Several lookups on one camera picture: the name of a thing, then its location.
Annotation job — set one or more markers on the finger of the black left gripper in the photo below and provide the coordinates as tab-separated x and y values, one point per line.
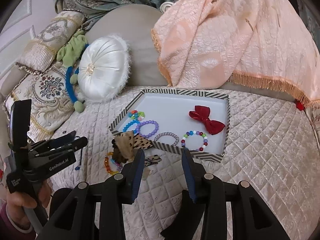
67	138
79	143

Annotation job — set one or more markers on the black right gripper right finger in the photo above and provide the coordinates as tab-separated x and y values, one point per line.
193	173

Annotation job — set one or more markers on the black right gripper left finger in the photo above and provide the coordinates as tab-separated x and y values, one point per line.
132	173

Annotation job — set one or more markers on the red velvet bow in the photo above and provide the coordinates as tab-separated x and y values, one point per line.
201	114

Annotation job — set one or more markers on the purple sleeve forearm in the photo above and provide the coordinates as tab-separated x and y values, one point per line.
9	230

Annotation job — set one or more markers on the person's left hand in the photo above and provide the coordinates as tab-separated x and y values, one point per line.
17	201

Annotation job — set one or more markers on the leopard print scrunchie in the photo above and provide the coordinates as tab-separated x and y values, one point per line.
126	144

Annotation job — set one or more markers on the floral embroidered square pillow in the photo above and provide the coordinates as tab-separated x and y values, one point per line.
50	103

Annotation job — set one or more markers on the striped hexagonal white tray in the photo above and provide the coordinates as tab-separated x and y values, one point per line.
170	108

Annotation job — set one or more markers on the round white satin cushion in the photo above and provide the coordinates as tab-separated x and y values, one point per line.
104	68

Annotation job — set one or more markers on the green plush toy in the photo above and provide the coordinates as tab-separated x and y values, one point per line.
68	55

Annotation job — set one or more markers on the quilted beige bedspread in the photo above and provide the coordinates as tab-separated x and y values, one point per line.
271	144

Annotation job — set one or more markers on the embroidered cylindrical bolster pillow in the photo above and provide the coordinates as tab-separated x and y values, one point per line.
41	51

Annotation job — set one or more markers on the small red object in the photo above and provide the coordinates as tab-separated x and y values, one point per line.
299	105

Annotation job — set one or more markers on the beige headboard cushion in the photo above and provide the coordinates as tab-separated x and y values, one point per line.
133	23

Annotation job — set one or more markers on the peach fringed blanket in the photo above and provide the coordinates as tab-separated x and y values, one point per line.
255	43

